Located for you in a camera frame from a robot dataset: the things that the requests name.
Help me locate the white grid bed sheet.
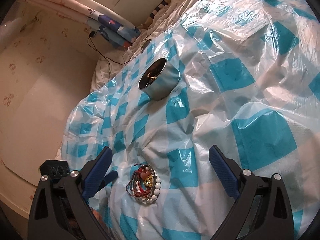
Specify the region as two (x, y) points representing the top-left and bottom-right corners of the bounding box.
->
(90, 0), (198, 92)

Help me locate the round silver metal tin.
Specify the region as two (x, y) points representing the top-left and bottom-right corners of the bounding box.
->
(138, 58), (181, 101)

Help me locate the round silver tin lid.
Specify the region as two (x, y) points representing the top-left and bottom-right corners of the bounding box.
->
(140, 39), (151, 53)

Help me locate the striped plush toy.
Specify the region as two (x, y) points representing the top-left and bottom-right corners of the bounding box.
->
(137, 0), (171, 30)

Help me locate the blue white checkered plastic sheet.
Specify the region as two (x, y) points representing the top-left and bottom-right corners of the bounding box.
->
(62, 0), (319, 239)

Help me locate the white bead bracelet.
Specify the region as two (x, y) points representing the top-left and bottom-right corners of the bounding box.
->
(135, 171), (162, 205)

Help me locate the red cord bracelet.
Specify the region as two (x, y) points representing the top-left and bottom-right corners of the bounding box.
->
(125, 163), (156, 199)

